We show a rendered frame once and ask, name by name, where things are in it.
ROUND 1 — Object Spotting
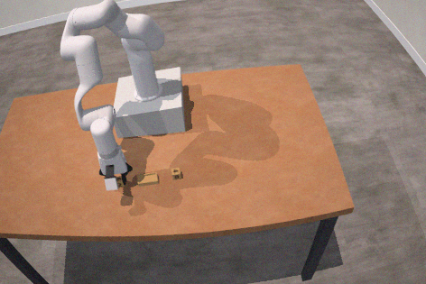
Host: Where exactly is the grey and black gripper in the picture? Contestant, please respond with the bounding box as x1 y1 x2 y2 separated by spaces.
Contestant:
97 149 133 185

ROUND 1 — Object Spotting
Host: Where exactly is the tan number cube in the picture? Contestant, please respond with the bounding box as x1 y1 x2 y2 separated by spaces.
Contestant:
116 176 125 188
171 168 181 180

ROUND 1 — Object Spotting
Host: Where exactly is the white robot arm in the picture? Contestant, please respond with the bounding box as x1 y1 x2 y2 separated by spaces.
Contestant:
60 0 164 160

